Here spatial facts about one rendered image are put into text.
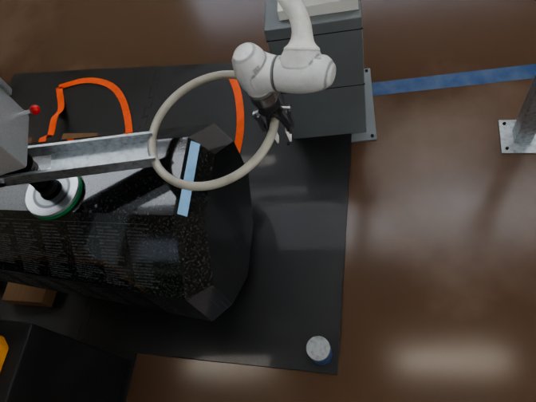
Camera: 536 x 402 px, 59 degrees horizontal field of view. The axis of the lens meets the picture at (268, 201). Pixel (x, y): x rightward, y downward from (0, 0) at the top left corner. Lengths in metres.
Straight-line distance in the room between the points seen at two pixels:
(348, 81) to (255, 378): 1.41
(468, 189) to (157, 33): 2.29
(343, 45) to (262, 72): 0.83
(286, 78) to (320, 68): 0.10
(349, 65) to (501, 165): 0.91
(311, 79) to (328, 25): 0.76
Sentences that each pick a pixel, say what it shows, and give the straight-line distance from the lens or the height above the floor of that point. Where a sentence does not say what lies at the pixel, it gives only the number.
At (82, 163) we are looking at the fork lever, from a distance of 1.79.
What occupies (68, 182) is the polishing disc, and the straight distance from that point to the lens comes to 1.92.
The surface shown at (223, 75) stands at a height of 0.92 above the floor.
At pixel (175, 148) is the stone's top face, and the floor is 0.80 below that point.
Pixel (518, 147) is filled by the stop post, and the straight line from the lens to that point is 2.68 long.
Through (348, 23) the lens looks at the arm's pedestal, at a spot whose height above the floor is 0.78.
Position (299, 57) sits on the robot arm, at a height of 1.23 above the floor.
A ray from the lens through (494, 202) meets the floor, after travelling 2.51.
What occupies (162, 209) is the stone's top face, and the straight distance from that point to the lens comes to 1.71.
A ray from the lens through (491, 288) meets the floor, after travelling 2.34.
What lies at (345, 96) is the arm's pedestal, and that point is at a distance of 2.41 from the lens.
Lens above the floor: 2.19
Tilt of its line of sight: 60 degrees down
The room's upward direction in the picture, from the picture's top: 24 degrees counter-clockwise
